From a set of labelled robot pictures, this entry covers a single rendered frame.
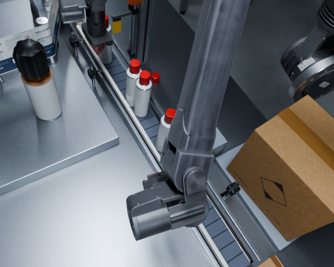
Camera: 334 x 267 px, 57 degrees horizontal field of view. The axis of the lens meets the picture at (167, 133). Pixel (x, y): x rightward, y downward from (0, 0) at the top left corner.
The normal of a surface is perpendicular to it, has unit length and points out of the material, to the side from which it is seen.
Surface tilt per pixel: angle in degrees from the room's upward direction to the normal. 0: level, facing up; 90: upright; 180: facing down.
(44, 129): 0
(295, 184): 90
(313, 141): 0
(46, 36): 90
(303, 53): 90
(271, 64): 0
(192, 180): 51
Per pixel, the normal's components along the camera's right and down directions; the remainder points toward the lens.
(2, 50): 0.57, 0.75
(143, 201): -0.18, -0.90
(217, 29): 0.29, 0.32
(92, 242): 0.14, -0.51
